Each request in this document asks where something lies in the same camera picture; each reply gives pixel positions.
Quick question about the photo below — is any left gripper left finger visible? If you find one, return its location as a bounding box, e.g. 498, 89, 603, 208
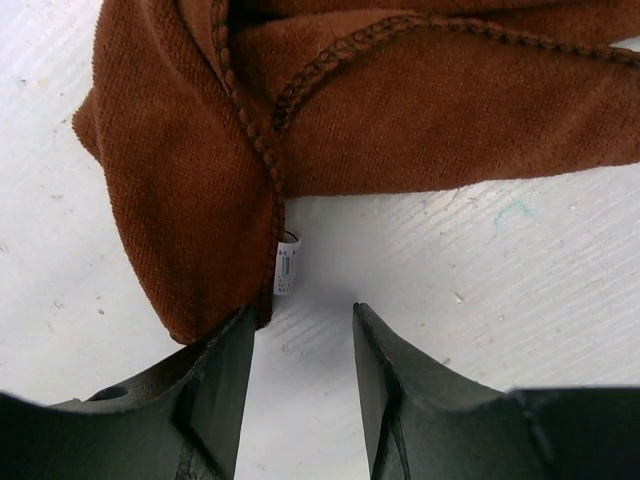
1, 307, 255, 479

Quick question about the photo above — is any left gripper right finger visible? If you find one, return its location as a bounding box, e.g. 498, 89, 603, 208
353, 303, 639, 480

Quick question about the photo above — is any brown towel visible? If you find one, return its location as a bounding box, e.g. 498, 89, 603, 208
73, 1, 639, 344

